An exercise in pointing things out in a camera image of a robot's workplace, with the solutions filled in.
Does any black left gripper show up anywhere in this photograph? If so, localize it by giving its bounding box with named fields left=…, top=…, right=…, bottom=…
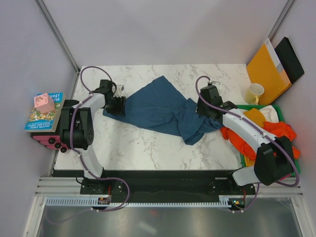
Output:
left=105, top=95, right=126, bottom=117

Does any blue t shirt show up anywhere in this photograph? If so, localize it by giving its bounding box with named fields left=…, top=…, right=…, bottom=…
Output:
left=103, top=76, right=222, bottom=145

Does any orange t shirt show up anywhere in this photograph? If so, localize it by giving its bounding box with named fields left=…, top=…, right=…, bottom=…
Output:
left=220, top=121, right=297, bottom=161

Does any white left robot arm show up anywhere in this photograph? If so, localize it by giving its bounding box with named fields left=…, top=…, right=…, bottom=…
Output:
left=59, top=79, right=126, bottom=194

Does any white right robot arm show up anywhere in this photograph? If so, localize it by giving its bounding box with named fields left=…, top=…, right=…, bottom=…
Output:
left=196, top=87, right=300, bottom=195

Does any yellow mug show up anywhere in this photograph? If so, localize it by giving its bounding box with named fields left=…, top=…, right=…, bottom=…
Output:
left=244, top=83, right=265, bottom=105

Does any yellow t shirt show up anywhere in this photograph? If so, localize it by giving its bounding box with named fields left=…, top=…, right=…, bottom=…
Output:
left=243, top=108, right=266, bottom=166

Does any orange folder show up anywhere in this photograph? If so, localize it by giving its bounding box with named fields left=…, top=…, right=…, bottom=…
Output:
left=246, top=39, right=292, bottom=105

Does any green plastic bin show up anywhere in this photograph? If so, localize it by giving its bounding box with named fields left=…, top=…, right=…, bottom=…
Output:
left=237, top=104, right=301, bottom=176

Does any white t shirt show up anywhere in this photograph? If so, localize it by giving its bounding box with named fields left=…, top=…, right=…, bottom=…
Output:
left=259, top=105, right=279, bottom=123

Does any pink dice cube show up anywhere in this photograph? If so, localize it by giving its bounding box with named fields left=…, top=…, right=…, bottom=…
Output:
left=34, top=93, right=55, bottom=114

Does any pink black dumbbell set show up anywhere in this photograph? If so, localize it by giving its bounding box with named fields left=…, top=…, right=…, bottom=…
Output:
left=31, top=132, right=68, bottom=153

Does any black flat box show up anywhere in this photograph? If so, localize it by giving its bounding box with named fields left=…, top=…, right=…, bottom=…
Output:
left=275, top=37, right=305, bottom=84

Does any blue paperback book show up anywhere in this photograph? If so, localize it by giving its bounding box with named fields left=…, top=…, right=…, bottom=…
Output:
left=24, top=92, right=65, bottom=132

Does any pink t shirt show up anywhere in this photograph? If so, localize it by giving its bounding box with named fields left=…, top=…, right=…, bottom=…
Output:
left=279, top=174, right=291, bottom=181

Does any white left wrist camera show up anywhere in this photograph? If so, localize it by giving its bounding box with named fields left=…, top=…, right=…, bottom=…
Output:
left=114, top=84, right=124, bottom=97

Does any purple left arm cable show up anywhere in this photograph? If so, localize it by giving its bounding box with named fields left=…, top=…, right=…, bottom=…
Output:
left=45, top=66, right=131, bottom=224

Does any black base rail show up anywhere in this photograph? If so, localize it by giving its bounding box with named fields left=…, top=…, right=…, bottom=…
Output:
left=79, top=169, right=256, bottom=203

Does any white cable duct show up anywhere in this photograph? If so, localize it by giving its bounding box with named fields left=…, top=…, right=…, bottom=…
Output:
left=45, top=197, right=240, bottom=208

